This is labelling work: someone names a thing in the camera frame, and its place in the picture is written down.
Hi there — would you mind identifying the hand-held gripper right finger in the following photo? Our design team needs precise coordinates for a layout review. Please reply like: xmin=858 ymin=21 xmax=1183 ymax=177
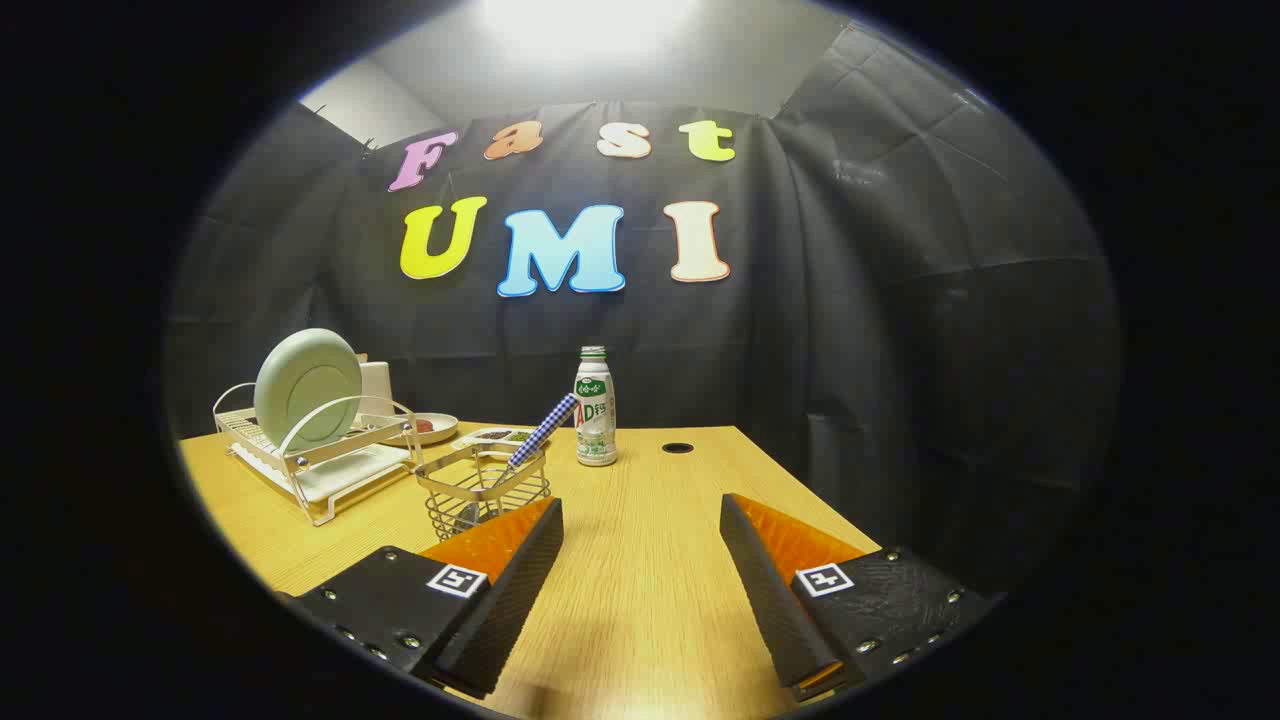
xmin=719 ymin=493 xmax=1003 ymax=703

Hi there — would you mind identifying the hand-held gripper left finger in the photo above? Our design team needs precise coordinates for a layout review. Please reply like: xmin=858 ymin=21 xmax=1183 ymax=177
xmin=276 ymin=496 xmax=565 ymax=700

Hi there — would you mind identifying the metal wire basket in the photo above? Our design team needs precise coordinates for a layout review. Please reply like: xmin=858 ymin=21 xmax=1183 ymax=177
xmin=415 ymin=444 xmax=553 ymax=542

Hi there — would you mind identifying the blue checkered handle spoon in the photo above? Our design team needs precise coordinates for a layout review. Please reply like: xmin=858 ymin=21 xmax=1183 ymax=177
xmin=458 ymin=393 xmax=580 ymax=531

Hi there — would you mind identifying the white wire dish rack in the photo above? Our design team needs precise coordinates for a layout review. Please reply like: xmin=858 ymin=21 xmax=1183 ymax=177
xmin=212 ymin=382 xmax=425 ymax=527

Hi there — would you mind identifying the pale green plate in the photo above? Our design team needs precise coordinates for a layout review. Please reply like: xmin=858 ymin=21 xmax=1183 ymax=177
xmin=254 ymin=328 xmax=363 ymax=453

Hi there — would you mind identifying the white divided condiment tray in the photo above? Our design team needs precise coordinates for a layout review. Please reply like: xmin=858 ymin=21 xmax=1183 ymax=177
xmin=452 ymin=427 xmax=551 ymax=453

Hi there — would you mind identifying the white green label bottle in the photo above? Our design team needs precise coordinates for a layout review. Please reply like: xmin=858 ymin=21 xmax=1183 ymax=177
xmin=574 ymin=346 xmax=618 ymax=468

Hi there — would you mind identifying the black backdrop cloth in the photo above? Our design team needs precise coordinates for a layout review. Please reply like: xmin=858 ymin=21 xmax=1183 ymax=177
xmin=165 ymin=20 xmax=1121 ymax=601

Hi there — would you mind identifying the white toaster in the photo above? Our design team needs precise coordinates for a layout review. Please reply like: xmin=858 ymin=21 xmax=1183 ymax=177
xmin=357 ymin=358 xmax=393 ymax=421

